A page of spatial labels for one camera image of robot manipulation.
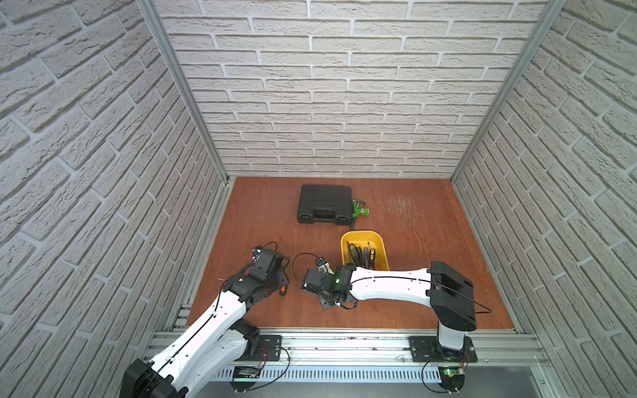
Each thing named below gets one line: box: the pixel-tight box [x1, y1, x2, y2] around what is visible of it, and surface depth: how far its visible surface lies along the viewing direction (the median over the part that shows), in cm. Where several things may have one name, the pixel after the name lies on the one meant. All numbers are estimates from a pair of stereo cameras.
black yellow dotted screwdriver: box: [346, 241, 359, 267], surface depth 92 cm
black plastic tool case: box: [296, 184, 354, 225], surface depth 104 cm
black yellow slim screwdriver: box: [368, 247, 376, 271], surface depth 92 cm
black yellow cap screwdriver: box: [354, 243, 364, 268], surface depth 93 cm
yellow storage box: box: [340, 230, 390, 272], surface depth 95 cm
